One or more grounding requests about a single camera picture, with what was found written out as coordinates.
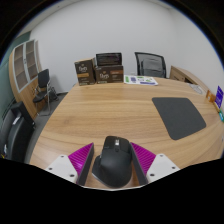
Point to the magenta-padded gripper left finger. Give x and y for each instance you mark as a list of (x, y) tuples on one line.
[(80, 161)]

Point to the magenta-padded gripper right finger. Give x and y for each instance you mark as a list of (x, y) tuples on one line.
[(146, 161)]

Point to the black computer mouse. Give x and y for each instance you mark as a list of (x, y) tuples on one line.
[(113, 161)]

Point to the dark grey mouse pad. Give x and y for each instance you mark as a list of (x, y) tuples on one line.
[(178, 116)]

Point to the black leather armchair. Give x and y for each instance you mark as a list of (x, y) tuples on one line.
[(16, 133)]

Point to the white printed paper sheet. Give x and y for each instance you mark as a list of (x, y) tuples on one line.
[(140, 80)]

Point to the round grey flat disc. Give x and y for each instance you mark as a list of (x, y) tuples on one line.
[(197, 88)]

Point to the tall brown cardboard box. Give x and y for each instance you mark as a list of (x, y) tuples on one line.
[(84, 71)]

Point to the small orange box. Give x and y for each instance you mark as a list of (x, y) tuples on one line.
[(210, 96)]

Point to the black visitor chair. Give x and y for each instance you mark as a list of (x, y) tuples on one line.
[(43, 78)]

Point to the wide brown cardboard box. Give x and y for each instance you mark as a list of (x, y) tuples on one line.
[(109, 74)]

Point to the grey backpack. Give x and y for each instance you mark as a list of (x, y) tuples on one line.
[(152, 67)]

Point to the wooden side desk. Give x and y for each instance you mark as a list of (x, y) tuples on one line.
[(185, 75)]

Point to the purple standing sign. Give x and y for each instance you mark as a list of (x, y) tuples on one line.
[(219, 96)]

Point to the wooden glass-door shelf cabinet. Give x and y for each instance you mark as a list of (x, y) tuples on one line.
[(21, 76)]

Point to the black flat box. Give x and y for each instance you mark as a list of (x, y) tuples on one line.
[(108, 59)]

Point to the black mesh office chair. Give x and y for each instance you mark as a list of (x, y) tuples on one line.
[(150, 54)]

